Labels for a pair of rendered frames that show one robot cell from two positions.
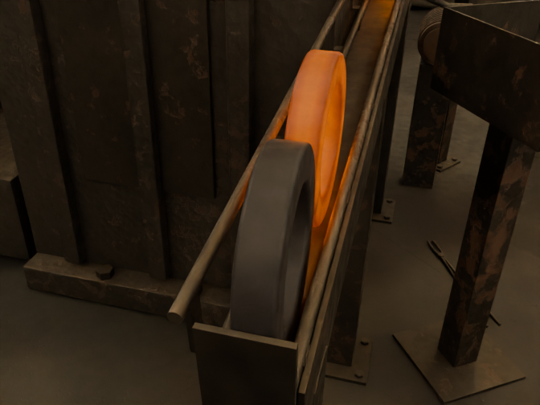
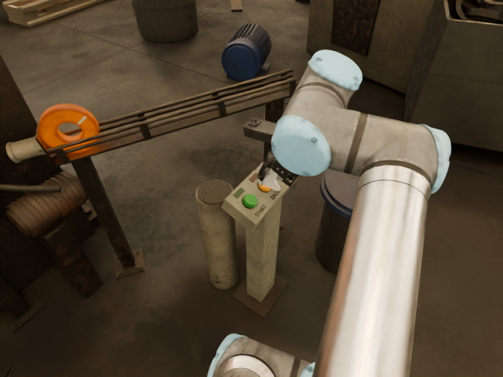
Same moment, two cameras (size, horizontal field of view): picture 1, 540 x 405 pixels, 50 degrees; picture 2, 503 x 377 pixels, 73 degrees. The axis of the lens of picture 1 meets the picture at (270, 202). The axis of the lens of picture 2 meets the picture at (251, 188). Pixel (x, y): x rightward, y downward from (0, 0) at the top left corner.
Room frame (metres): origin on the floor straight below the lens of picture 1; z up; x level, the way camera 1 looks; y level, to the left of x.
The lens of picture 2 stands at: (1.25, -1.37, 1.28)
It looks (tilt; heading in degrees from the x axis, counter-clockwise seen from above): 45 degrees down; 20
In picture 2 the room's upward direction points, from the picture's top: straight up
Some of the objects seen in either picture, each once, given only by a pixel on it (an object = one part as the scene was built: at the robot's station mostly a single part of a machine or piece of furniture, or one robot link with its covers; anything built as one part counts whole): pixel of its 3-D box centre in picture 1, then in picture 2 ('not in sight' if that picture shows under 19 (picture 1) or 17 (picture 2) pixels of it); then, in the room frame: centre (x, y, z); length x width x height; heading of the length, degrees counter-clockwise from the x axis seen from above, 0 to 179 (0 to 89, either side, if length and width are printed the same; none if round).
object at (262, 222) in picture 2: not in sight; (262, 245); (1.91, -1.16, 0.31); 0.24 x 0.16 x 0.62; 166
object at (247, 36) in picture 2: not in sight; (249, 50); (3.72, -0.44, 0.17); 0.57 x 0.31 x 0.34; 6
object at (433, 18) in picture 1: (430, 100); (72, 240); (1.72, -0.50, 0.27); 0.22 x 0.13 x 0.53; 166
